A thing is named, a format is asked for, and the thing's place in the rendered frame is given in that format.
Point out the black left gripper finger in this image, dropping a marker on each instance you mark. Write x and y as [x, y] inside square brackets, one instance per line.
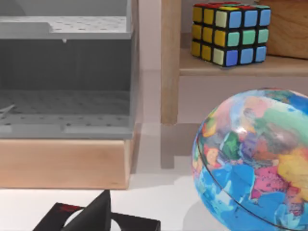
[98, 216]

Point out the black flat object red print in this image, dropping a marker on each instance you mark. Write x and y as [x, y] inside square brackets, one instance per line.
[137, 222]

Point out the pale wooden drawer front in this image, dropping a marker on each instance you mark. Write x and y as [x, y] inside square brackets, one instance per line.
[62, 163]

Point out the grey pierced drawer inside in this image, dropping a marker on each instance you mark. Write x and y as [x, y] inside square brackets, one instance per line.
[72, 72]

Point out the wooden open shelf unit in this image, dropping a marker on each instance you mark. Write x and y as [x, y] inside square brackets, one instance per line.
[170, 72]

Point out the colourful world globe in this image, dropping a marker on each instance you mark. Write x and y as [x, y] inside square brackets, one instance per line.
[260, 163]

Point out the multicoloured puzzle cube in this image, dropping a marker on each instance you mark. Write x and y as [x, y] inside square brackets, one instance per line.
[231, 36]

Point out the wooden box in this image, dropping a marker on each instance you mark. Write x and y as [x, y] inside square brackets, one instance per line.
[288, 29]

